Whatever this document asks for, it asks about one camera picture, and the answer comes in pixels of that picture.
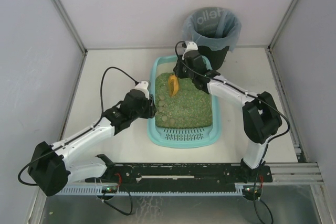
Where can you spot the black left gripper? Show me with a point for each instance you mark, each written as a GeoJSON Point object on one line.
{"type": "Point", "coordinates": [151, 106]}

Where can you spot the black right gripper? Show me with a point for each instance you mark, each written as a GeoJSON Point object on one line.
{"type": "Point", "coordinates": [179, 69]}

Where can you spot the orange litter scoop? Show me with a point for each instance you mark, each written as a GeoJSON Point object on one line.
{"type": "Point", "coordinates": [173, 85]}

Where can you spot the teal cat litter box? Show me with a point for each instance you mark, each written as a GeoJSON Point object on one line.
{"type": "Point", "coordinates": [181, 138]}

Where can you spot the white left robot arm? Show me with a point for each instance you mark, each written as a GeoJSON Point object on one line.
{"type": "Point", "coordinates": [53, 166]}

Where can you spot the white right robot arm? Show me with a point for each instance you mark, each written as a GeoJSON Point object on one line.
{"type": "Point", "coordinates": [260, 116]}

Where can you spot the green litter pellets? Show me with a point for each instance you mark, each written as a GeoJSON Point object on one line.
{"type": "Point", "coordinates": [190, 108]}

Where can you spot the black trash bin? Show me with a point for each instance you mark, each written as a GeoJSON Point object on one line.
{"type": "Point", "coordinates": [214, 53]}

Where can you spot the blue plastic bin liner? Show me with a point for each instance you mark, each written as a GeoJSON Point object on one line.
{"type": "Point", "coordinates": [189, 25]}

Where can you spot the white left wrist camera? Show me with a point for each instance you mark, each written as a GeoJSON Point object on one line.
{"type": "Point", "coordinates": [144, 86]}

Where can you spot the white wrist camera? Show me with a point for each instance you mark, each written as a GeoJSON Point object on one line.
{"type": "Point", "coordinates": [191, 46]}
{"type": "Point", "coordinates": [144, 86]}

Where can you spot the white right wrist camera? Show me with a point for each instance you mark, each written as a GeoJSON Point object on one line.
{"type": "Point", "coordinates": [191, 46]}

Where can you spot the aluminium frame post right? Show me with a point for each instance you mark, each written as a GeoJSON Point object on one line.
{"type": "Point", "coordinates": [290, 10]}

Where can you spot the aluminium frame post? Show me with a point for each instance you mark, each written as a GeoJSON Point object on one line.
{"type": "Point", "coordinates": [69, 25]}
{"type": "Point", "coordinates": [290, 10]}

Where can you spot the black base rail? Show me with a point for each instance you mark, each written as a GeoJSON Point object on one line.
{"type": "Point", "coordinates": [183, 173]}

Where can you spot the aluminium frame post left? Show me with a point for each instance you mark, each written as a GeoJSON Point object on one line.
{"type": "Point", "coordinates": [69, 25]}

